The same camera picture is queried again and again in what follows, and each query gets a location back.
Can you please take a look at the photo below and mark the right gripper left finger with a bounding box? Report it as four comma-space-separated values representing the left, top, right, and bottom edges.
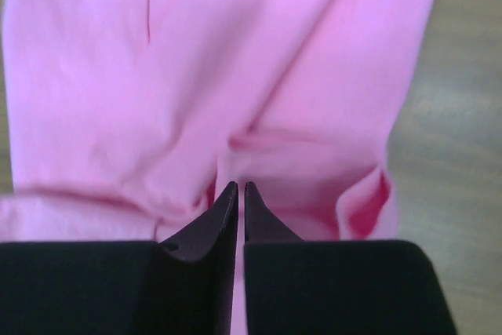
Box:
161, 181, 238, 334

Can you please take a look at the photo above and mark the pink t shirt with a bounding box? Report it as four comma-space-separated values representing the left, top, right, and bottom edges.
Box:
1, 0, 457, 334

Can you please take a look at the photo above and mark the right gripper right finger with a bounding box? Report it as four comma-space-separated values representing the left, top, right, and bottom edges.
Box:
244, 181, 303, 243

